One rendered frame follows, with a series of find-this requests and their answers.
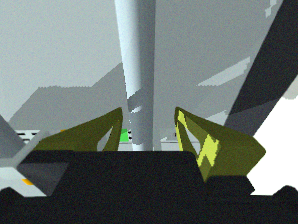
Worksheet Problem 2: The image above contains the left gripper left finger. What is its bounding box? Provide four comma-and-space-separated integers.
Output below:
32, 107, 123, 151

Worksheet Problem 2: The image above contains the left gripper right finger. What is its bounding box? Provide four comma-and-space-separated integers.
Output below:
174, 107, 266, 183

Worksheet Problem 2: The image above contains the black wall panel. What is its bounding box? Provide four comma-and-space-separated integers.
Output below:
0, 0, 298, 137

